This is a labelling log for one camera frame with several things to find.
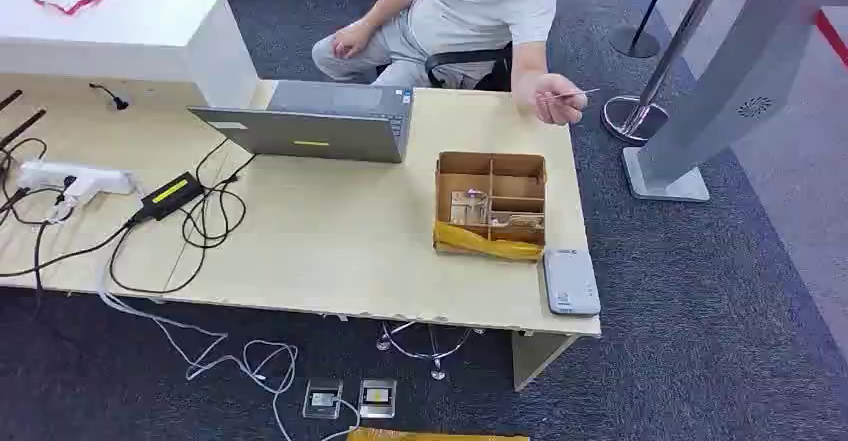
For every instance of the person's right hand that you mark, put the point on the person's right hand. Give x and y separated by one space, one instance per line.
351 40

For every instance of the long dark rod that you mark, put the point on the long dark rod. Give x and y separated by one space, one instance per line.
23 126

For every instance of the yellow flat package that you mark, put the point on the yellow flat package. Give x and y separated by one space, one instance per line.
430 435

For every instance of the grey-white card reader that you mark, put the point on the grey-white card reader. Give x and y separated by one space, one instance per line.
571 282

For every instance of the yellow tape strip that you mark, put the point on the yellow tape strip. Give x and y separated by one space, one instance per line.
477 242

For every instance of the grey kiosk stand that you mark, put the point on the grey kiosk stand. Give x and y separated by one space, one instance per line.
735 80

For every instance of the person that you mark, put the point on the person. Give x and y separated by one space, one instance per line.
484 7

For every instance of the black stanchion post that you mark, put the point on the black stanchion post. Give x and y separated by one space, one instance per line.
634 44

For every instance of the person's left hand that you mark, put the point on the person's left hand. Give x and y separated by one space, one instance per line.
553 100

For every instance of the thin card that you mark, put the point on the thin card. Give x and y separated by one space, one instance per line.
583 93

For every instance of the chrome chair base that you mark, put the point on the chrome chair base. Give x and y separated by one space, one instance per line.
424 356

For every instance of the grey laptop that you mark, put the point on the grey laptop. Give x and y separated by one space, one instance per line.
318 133

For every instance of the pale wooden desk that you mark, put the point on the pale wooden desk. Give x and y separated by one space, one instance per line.
344 246

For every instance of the black chair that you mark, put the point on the black chair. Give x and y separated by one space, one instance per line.
464 59

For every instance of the white plug adapter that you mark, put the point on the white plug adapter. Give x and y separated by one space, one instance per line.
81 189

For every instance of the white power strip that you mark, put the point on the white power strip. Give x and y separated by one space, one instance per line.
46 174

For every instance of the card with printed picture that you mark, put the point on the card with printed picture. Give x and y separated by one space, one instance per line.
467 207

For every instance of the floor socket with white plug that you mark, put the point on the floor socket with white plug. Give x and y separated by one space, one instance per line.
322 399

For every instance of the black laptop power brick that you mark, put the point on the black laptop power brick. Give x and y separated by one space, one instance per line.
169 194

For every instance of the white counter block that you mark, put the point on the white counter block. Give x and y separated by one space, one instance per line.
119 34

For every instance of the red floor tape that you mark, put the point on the red floor tape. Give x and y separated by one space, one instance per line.
831 37

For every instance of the floor socket with open lid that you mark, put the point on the floor socket with open lid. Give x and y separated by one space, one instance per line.
377 398

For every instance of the chrome stanchion post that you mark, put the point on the chrome stanchion post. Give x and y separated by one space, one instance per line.
632 120

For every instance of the short dark rod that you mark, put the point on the short dark rod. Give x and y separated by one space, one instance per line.
9 100

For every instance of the wooden compartment box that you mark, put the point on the wooden compartment box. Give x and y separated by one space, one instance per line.
464 166

